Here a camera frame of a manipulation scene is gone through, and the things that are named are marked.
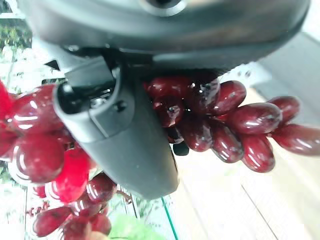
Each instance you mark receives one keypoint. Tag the dark red grape bunch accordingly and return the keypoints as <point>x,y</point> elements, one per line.
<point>225,120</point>

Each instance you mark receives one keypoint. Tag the green grape bunch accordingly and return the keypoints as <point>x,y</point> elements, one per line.
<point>130,228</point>

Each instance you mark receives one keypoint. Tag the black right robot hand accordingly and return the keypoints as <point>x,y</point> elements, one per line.
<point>130,140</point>

